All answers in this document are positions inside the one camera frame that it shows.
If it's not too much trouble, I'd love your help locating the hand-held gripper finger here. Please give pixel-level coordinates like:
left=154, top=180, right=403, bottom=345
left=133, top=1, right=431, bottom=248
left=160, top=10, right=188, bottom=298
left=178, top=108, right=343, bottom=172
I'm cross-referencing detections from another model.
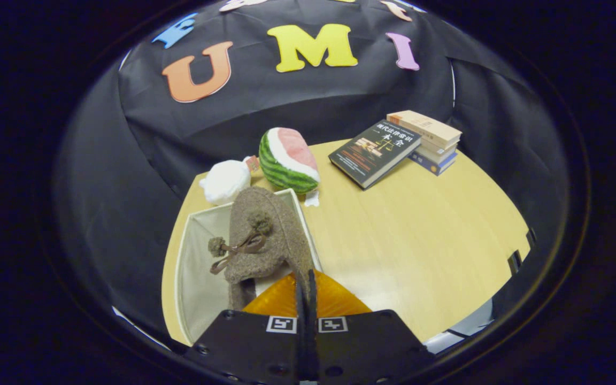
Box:
left=185, top=272, right=309, bottom=385
left=308, top=270, right=437, bottom=385

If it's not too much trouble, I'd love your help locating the brown fuzzy shoe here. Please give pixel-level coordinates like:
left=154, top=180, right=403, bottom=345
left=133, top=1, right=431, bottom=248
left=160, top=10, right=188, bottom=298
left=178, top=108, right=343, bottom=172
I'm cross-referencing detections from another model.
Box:
left=209, top=186, right=317, bottom=312

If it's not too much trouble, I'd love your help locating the white fabric storage box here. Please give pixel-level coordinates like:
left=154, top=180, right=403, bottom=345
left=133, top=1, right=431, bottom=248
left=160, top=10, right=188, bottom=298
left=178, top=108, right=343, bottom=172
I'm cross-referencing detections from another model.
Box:
left=174, top=188, right=324, bottom=345

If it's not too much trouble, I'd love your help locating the watermelon slice plush toy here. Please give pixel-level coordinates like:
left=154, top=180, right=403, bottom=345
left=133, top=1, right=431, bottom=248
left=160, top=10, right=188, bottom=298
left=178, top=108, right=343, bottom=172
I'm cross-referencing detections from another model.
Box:
left=258, top=127, right=321, bottom=207

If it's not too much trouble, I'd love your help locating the white plush toy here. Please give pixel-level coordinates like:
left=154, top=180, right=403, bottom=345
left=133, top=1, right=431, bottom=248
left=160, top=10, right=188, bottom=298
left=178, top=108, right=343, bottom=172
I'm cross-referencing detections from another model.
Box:
left=199, top=156, right=260, bottom=206

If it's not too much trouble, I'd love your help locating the black hardcover book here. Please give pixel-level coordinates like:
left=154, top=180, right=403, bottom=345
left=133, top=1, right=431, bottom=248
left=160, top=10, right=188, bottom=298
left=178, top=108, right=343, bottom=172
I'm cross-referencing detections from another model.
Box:
left=328, top=119, right=422, bottom=190

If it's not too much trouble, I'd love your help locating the blue book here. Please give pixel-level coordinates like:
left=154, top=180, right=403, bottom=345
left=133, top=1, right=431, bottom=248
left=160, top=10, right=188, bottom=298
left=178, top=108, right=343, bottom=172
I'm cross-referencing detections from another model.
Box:
left=409, top=150, right=457, bottom=176

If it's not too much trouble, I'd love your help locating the white book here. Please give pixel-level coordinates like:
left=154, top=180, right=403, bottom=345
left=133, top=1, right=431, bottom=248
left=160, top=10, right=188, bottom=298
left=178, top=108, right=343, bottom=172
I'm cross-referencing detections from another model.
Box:
left=420, top=140, right=458, bottom=164

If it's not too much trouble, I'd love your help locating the beige book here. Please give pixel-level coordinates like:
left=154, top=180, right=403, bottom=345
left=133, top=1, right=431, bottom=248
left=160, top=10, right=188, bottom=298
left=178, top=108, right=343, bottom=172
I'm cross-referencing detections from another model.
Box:
left=387, top=110, right=462, bottom=149

